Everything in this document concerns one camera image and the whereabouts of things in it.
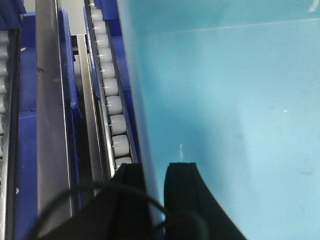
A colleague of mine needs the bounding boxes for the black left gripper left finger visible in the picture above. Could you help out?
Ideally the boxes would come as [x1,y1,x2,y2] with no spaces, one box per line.
[66,163,152,240]

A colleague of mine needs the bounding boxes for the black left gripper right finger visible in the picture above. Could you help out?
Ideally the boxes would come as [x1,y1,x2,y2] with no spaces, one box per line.
[163,162,246,240]

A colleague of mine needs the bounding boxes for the light blue plastic bin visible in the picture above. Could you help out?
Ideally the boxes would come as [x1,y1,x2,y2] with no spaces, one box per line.
[117,0,320,240]

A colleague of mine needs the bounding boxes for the dark blue bin lower middle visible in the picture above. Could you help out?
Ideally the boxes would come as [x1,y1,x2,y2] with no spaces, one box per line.
[84,0,140,164]

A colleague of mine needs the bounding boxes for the dark blue bin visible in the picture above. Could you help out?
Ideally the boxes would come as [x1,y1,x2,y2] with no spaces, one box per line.
[0,0,82,240]
[84,0,140,164]

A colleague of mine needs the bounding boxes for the white roller track strip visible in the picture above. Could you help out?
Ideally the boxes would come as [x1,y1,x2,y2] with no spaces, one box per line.
[89,0,133,175]

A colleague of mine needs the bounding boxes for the dark blue bin lower left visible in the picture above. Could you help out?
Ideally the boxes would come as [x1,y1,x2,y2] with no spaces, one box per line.
[0,0,82,240]

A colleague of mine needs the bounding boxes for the steel divider rail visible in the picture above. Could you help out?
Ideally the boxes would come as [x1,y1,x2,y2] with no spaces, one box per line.
[35,0,71,214]

